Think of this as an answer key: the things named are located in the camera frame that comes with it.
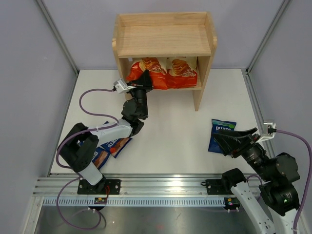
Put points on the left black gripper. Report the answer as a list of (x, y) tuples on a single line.
[(146, 82)]

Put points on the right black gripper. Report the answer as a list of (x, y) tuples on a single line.
[(232, 141)]

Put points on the cassava chips bag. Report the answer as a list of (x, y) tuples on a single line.
[(181, 72), (156, 68)]

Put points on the blue burts chilli bag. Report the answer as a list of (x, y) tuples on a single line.
[(100, 156), (115, 147)]

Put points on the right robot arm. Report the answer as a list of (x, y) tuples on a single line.
[(278, 174)]

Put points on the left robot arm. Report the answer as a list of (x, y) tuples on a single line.
[(79, 145)]

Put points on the wooden two-tier shelf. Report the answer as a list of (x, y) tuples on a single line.
[(166, 34)]

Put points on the blue Burts sea salt bag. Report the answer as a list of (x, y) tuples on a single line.
[(218, 125)]

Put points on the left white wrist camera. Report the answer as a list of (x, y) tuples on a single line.
[(121, 86)]

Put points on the aluminium mounting rail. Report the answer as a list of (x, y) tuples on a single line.
[(136, 185)]

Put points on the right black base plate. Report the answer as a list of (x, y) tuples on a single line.
[(216, 187)]

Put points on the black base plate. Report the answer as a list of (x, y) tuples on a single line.
[(104, 187), (216, 187)]

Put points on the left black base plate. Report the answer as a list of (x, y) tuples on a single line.
[(104, 187)]

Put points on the white slotted cable duct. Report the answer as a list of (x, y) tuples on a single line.
[(136, 201)]

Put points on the left aluminium frame post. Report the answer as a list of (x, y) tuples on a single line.
[(49, 19)]

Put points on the aluminium frame post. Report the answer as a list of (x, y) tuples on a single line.
[(49, 19), (268, 34)]

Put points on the right aluminium frame post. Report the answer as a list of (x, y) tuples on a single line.
[(268, 34)]

